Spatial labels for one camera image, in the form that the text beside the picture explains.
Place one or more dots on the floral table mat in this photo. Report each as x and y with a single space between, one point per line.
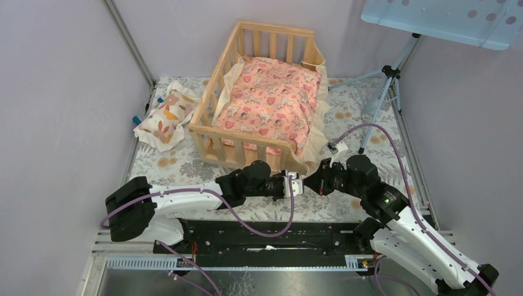
183 166

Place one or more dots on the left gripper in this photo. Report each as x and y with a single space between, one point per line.
282 177

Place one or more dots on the black tripod stand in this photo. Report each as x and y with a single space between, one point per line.
388 90

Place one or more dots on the blue toy item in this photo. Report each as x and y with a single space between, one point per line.
151 108

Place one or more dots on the floral small pillow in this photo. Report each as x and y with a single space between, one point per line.
165 129

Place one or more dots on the pink patterned bed cushion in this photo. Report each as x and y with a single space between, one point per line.
273 99

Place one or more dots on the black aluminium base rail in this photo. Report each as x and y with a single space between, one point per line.
227 245

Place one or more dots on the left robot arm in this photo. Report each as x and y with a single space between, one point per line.
139 211

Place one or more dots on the grey diagonal pole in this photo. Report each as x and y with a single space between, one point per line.
129 42

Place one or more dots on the wooden pet bed frame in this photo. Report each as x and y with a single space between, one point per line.
236 150

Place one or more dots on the light blue perforated panel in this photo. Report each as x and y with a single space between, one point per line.
488 24

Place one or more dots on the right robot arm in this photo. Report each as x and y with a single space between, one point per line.
397 231

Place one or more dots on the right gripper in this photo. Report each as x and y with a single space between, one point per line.
321 177

